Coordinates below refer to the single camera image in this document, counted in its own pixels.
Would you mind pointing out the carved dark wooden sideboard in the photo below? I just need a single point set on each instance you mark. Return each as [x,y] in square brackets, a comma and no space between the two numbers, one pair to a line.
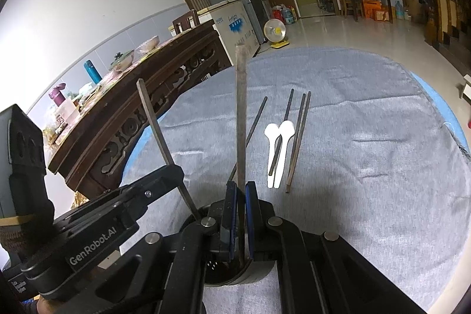
[121,122]

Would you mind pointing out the blue water jug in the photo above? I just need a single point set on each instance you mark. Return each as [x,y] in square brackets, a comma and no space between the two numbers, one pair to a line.
[289,16]

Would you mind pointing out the white chest freezer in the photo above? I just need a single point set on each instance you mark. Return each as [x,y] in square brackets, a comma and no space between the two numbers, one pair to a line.
[235,23]

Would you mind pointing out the grey table cloth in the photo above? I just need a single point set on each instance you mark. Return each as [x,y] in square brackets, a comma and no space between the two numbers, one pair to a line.
[368,189]

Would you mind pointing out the dark wooden chair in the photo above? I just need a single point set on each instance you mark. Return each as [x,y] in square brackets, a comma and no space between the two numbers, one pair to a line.
[184,21]

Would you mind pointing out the small electric heater fan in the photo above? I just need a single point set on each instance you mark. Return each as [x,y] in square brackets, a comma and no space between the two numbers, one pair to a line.
[274,30]

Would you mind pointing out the orange cardboard box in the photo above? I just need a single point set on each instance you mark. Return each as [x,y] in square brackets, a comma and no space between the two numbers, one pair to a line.
[371,8]

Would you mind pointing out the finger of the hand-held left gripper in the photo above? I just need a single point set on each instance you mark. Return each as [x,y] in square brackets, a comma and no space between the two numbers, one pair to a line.
[154,185]

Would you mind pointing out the teal drinking bottle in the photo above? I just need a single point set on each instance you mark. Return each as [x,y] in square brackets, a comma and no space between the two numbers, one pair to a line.
[92,72]

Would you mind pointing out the pink covered bowl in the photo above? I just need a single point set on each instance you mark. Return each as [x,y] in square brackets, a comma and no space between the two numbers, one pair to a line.
[148,43]

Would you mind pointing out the dark wooden chopstick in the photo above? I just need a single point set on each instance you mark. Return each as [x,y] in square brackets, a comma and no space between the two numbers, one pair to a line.
[258,117]
[289,104]

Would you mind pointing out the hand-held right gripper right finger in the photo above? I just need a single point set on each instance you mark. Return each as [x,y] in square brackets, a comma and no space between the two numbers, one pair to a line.
[252,222]

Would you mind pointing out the purple drinking bottle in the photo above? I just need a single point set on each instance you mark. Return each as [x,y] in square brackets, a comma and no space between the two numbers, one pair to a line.
[57,95]

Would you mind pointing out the brown wooden chopstick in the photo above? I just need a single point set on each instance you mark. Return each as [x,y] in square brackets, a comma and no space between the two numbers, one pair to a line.
[306,111]
[158,130]
[241,115]
[301,111]

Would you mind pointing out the white plastic spoon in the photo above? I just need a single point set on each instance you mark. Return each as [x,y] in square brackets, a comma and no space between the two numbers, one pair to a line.
[271,133]
[287,130]

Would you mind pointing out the lidded green bowl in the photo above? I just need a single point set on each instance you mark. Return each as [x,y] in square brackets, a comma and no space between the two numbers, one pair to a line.
[122,61]

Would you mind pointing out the white cardboard box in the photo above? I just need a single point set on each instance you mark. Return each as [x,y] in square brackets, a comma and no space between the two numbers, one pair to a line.
[465,87]

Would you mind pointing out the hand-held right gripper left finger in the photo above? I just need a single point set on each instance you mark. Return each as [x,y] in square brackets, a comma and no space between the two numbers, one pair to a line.
[230,222]

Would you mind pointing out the clear water jug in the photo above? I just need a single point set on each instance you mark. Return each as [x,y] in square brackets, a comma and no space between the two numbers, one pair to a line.
[400,10]

